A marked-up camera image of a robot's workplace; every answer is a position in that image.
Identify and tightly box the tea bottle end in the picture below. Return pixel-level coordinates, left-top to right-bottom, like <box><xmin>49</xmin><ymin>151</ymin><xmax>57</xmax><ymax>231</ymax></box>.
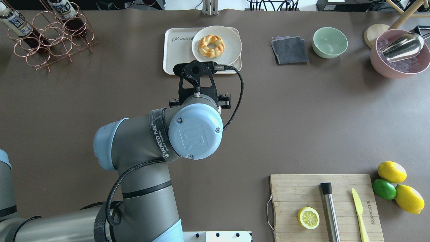
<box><xmin>47</xmin><ymin>0</ymin><xmax>87</xmax><ymax>37</ymax></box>
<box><xmin>0</xmin><ymin>2</ymin><xmax>40</xmax><ymax>49</ymax></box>

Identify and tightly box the upper yellow lemon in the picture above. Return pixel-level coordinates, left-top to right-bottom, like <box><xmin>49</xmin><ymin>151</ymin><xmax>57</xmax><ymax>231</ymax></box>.
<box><xmin>377</xmin><ymin>161</ymin><xmax>407</xmax><ymax>183</ymax></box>

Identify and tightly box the tea bottle right end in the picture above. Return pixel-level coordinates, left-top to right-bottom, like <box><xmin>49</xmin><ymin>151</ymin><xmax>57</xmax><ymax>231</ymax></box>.
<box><xmin>47</xmin><ymin>0</ymin><xmax>87</xmax><ymax>37</ymax></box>

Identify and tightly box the grey folded cloth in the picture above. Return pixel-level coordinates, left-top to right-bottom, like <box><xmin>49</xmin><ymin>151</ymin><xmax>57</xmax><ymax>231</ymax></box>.
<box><xmin>270</xmin><ymin>36</ymin><xmax>309</xmax><ymax>65</ymax></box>

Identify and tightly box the wooden stand base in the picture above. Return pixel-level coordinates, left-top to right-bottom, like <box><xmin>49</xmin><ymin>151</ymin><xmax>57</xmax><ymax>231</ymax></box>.
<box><xmin>363</xmin><ymin>24</ymin><xmax>390</xmax><ymax>48</ymax></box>

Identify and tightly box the wooden cutting board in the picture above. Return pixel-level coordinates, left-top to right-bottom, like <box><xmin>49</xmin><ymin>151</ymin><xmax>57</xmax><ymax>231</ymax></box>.
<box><xmin>270</xmin><ymin>174</ymin><xmax>384</xmax><ymax>242</ymax></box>

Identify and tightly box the metal ice scoop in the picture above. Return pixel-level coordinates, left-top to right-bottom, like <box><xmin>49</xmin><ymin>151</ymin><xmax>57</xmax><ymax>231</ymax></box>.
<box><xmin>381</xmin><ymin>33</ymin><xmax>424</xmax><ymax>63</ymax></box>

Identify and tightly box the tea bottle left end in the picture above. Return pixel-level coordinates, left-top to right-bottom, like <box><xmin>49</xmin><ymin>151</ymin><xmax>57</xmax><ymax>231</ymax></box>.
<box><xmin>0</xmin><ymin>2</ymin><xmax>40</xmax><ymax>49</ymax></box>

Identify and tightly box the aluminium frame post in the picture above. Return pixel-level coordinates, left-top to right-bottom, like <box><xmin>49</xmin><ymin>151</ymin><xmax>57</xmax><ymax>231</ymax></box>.
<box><xmin>202</xmin><ymin>0</ymin><xmax>219</xmax><ymax>16</ymax></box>

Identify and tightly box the steel muddler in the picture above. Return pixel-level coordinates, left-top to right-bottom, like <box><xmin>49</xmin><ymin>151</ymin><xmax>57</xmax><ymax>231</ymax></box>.
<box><xmin>320</xmin><ymin>182</ymin><xmax>341</xmax><ymax>242</ymax></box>

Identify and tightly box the green ceramic bowl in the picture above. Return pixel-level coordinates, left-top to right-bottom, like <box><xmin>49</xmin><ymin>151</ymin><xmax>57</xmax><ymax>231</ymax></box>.
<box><xmin>312</xmin><ymin>27</ymin><xmax>348</xmax><ymax>59</ymax></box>

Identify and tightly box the half lemon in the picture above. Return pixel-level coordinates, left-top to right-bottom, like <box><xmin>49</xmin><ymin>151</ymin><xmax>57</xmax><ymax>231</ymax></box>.
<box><xmin>297</xmin><ymin>206</ymin><xmax>320</xmax><ymax>230</ymax></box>

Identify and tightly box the braided ring bread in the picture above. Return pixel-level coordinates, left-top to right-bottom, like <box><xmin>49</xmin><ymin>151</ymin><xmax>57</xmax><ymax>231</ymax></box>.
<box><xmin>198</xmin><ymin>34</ymin><xmax>225</xmax><ymax>58</ymax></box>

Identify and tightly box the green lime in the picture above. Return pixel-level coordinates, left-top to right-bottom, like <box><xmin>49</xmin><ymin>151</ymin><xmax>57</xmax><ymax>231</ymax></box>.
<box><xmin>372</xmin><ymin>178</ymin><xmax>397</xmax><ymax>200</ymax></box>

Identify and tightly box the copper wire bottle rack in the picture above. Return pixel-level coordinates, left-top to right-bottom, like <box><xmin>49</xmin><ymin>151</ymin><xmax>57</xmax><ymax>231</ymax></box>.
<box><xmin>1</xmin><ymin>0</ymin><xmax>99</xmax><ymax>71</ymax></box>

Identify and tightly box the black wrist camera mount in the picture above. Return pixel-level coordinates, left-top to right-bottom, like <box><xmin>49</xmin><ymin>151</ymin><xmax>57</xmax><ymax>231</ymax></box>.
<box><xmin>169</xmin><ymin>60</ymin><xmax>218</xmax><ymax>107</ymax></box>

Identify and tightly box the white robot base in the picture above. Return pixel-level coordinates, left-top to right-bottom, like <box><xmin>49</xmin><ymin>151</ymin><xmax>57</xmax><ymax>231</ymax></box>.
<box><xmin>183</xmin><ymin>230</ymin><xmax>253</xmax><ymax>242</ymax></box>

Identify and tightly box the lower yellow lemon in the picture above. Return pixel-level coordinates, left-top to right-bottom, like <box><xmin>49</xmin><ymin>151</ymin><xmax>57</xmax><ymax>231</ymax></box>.
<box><xmin>395</xmin><ymin>185</ymin><xmax>425</xmax><ymax>214</ymax></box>

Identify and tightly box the yellow plastic knife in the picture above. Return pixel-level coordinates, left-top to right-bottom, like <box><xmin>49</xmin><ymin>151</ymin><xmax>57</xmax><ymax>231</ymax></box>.
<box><xmin>351</xmin><ymin>188</ymin><xmax>370</xmax><ymax>242</ymax></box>

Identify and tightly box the yellow lemon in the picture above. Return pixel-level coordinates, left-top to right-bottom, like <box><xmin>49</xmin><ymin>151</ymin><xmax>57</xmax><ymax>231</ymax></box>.
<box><xmin>377</xmin><ymin>161</ymin><xmax>407</xmax><ymax>183</ymax></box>
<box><xmin>395</xmin><ymin>185</ymin><xmax>425</xmax><ymax>214</ymax></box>

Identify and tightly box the pink ice bowl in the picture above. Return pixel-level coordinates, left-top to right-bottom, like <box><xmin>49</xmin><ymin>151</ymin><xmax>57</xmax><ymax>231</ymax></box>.
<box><xmin>370</xmin><ymin>29</ymin><xmax>430</xmax><ymax>79</ymax></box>

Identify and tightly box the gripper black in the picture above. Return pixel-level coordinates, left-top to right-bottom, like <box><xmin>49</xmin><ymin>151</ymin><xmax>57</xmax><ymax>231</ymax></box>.
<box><xmin>169</xmin><ymin>92</ymin><xmax>231</xmax><ymax>109</ymax></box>

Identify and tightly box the white round plate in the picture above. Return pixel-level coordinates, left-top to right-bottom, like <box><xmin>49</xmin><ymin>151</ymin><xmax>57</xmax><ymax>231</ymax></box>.
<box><xmin>191</xmin><ymin>26</ymin><xmax>242</xmax><ymax>65</ymax></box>

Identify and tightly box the white serving tray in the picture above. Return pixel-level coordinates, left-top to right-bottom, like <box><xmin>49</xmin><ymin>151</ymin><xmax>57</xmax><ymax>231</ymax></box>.
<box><xmin>163</xmin><ymin>27</ymin><xmax>242</xmax><ymax>75</ymax></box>

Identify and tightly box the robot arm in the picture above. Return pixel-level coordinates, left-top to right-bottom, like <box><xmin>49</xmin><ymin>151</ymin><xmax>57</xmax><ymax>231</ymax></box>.
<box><xmin>1</xmin><ymin>91</ymin><xmax>231</xmax><ymax>242</ymax></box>

